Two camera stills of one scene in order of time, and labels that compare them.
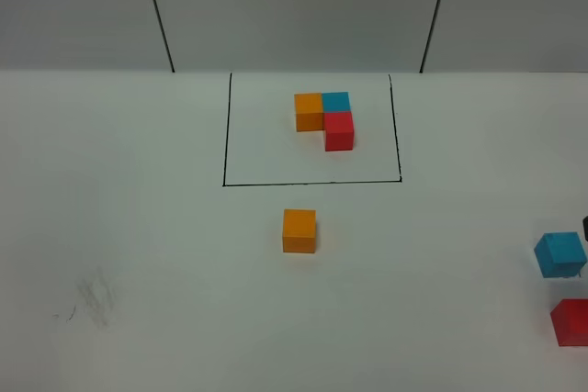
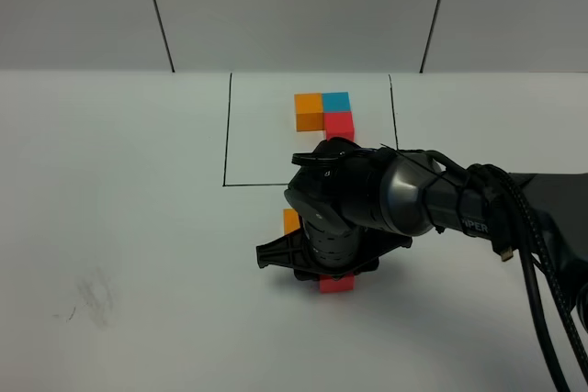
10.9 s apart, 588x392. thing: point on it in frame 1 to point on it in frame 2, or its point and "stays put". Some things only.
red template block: x=339 y=130 stays put
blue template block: x=336 y=102 stays put
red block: x=570 y=319 to x=330 y=285
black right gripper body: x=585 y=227 to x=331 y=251
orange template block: x=310 y=112 stays put
